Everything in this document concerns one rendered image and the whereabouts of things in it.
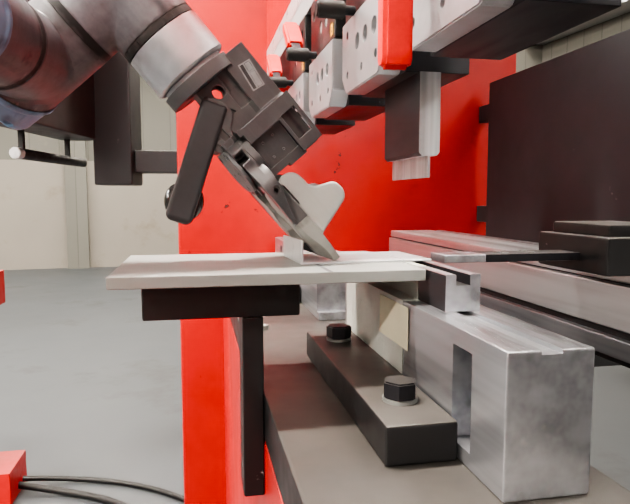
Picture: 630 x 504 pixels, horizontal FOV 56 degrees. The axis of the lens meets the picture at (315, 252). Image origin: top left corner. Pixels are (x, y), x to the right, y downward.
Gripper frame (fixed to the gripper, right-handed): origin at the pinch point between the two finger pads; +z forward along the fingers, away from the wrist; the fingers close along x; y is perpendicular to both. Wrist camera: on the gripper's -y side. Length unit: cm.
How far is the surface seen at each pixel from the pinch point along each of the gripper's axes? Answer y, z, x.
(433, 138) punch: 14.2, -2.0, -6.7
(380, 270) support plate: 1.8, 2.6, -10.2
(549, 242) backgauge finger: 21.0, 17.6, 0.5
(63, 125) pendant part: -14, -45, 118
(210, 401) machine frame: -32, 31, 84
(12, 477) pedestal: -110, 26, 161
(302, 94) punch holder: 19.1, -11.6, 33.9
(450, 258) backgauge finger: 9.3, 8.8, -4.1
